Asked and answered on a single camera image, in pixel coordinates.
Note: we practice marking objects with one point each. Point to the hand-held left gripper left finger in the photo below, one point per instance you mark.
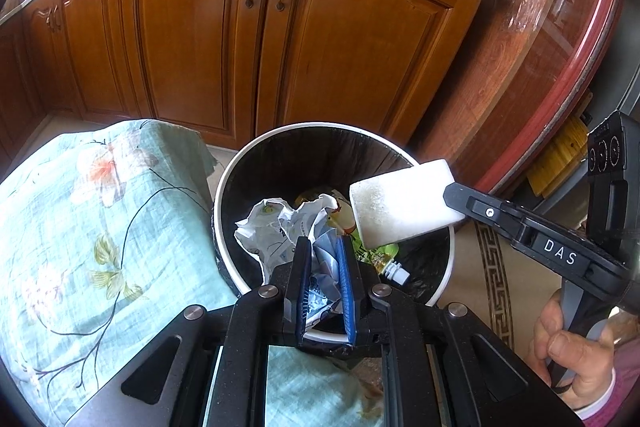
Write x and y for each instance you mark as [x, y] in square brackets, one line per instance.
[300, 302]

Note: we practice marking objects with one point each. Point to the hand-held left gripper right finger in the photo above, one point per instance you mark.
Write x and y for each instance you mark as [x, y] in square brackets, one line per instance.
[347, 297]

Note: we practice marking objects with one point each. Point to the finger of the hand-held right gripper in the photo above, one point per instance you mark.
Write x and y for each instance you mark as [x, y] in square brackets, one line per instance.
[500, 217]

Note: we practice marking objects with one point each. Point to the green pouch with white spout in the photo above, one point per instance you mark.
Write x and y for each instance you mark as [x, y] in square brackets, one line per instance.
[375, 254]

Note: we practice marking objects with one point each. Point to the white packet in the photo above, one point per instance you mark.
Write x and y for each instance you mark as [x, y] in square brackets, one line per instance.
[280, 227]

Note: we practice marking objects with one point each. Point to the white foam block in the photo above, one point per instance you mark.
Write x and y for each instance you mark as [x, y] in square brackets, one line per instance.
[400, 202]

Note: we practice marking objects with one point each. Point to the round white trash bin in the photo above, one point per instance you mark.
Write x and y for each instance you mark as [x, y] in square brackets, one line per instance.
[280, 157]

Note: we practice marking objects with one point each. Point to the person's right forearm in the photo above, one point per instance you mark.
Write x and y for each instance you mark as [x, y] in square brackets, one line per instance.
[625, 382]

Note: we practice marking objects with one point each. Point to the person's right hand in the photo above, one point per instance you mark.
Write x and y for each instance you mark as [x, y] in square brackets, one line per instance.
[590, 372]

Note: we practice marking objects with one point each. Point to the beige patterned floor mat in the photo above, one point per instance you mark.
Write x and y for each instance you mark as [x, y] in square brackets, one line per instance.
[492, 277]

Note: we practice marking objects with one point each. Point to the yellow broom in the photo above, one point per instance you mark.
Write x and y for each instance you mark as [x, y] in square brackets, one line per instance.
[560, 157]

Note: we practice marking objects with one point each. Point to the wooden framed glass door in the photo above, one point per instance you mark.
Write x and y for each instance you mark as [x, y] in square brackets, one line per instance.
[540, 7]

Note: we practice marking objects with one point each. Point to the light green floral cloth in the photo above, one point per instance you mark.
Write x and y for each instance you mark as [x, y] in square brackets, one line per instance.
[75, 232]

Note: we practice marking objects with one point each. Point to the wooden kitchen cabinet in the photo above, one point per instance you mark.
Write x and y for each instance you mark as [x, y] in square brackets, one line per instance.
[200, 47]

